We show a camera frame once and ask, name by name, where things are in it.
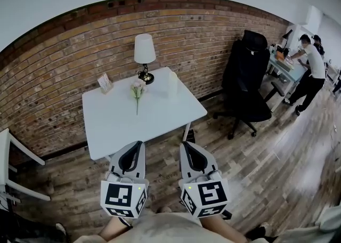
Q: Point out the white shade table lamp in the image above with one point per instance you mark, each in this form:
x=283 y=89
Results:
x=144 y=48

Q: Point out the orange box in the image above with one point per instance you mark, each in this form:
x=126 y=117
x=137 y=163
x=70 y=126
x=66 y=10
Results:
x=279 y=55

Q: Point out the person's right forearm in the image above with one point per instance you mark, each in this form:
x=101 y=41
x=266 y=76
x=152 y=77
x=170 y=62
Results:
x=215 y=224

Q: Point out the person's left forearm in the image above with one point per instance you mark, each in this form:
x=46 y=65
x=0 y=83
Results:
x=114 y=230

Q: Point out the white table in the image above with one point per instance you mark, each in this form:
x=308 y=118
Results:
x=120 y=130

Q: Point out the pink flowers bunch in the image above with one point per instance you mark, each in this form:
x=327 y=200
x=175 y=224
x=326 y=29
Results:
x=137 y=87

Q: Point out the black office chair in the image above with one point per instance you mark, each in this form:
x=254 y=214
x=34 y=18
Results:
x=245 y=76

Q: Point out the wooden card stand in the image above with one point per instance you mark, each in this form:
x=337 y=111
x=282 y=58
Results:
x=104 y=83

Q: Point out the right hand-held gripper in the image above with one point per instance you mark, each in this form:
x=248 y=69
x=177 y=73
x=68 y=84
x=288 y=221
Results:
x=213 y=196

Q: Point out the black desk lamp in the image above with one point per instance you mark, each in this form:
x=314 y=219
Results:
x=289 y=33

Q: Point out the person's beige shirt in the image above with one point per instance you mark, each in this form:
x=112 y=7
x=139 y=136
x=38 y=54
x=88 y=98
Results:
x=165 y=228

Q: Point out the white vase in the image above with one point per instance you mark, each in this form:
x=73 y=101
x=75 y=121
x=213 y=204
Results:
x=173 y=84

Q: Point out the person's black shoe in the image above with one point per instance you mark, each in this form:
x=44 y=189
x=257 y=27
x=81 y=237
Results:
x=255 y=232

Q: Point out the glass top desk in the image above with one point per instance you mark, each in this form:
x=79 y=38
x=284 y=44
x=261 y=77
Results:
x=293 y=74

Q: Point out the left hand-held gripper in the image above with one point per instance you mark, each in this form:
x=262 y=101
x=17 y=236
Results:
x=117 y=196

